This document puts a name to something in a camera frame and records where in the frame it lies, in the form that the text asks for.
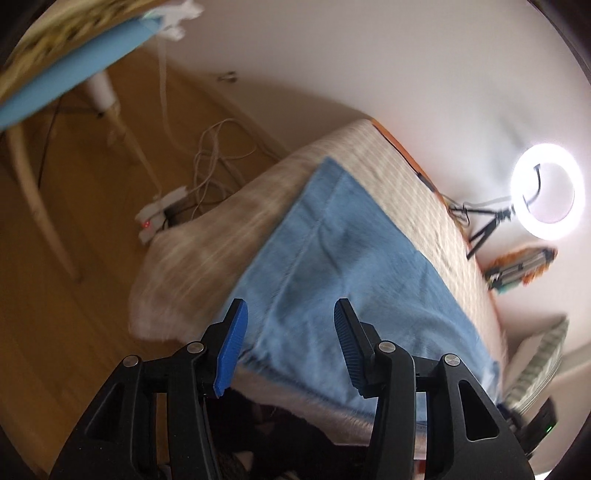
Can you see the white ring light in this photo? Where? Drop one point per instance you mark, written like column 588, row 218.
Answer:
column 547, row 191

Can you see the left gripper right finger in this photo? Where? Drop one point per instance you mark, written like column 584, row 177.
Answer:
column 467, row 436

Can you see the orange floral bed sheet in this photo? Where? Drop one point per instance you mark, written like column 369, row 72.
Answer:
column 419, row 171

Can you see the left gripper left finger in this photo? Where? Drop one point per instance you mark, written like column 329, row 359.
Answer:
column 149, row 419

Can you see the white power strip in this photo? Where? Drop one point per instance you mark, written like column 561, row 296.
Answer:
column 151, row 218

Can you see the black ring light tripod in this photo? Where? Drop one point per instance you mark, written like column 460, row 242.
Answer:
column 463, row 212

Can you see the leopard print folded cloth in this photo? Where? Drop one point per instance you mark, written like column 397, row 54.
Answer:
column 66, row 26

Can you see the blue chair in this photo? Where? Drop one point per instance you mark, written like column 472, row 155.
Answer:
column 85, row 64

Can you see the light blue denim pants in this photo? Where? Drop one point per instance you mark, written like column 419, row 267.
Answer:
column 336, row 242

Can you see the green striped white pillow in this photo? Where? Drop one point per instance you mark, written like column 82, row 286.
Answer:
column 534, row 366

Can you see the beige plaid bed blanket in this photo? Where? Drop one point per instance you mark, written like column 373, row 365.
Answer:
column 189, row 272

